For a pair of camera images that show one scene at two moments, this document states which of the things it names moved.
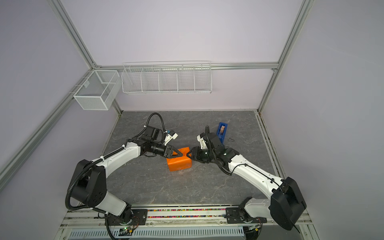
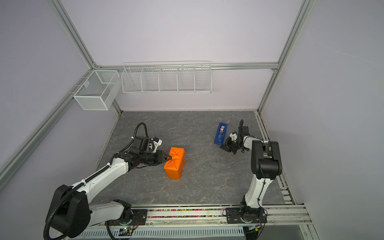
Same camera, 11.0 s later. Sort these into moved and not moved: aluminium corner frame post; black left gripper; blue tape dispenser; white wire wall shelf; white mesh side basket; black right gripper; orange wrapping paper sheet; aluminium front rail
Moved: black right gripper; black left gripper; orange wrapping paper sheet
Not moved: white wire wall shelf; aluminium front rail; blue tape dispenser; white mesh side basket; aluminium corner frame post
